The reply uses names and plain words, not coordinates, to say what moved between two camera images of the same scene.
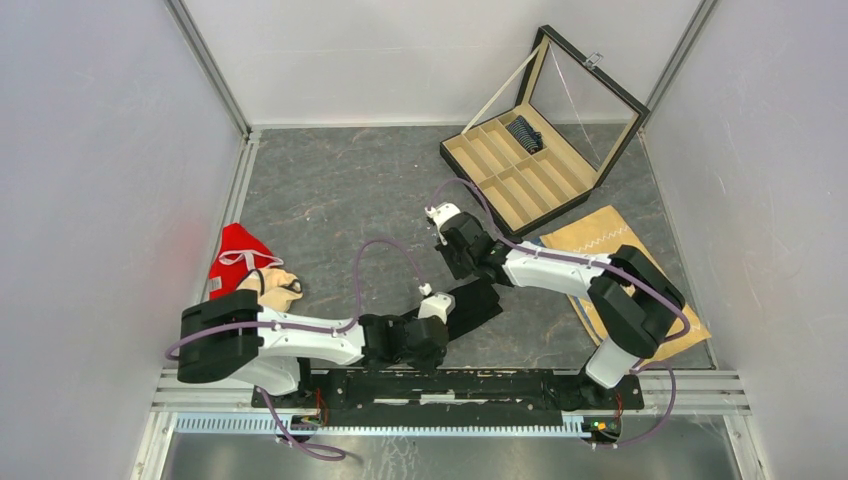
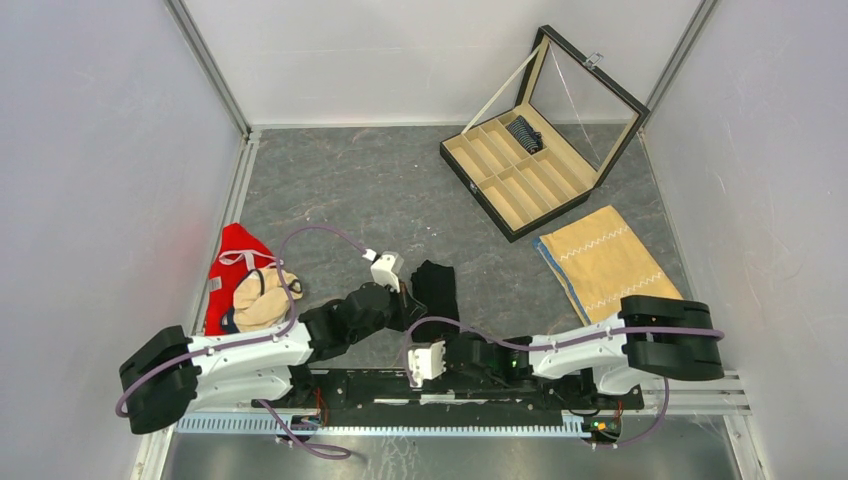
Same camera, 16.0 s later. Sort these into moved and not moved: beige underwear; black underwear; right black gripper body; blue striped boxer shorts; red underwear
Moved: right black gripper body; black underwear
Not moved: beige underwear; red underwear; blue striped boxer shorts
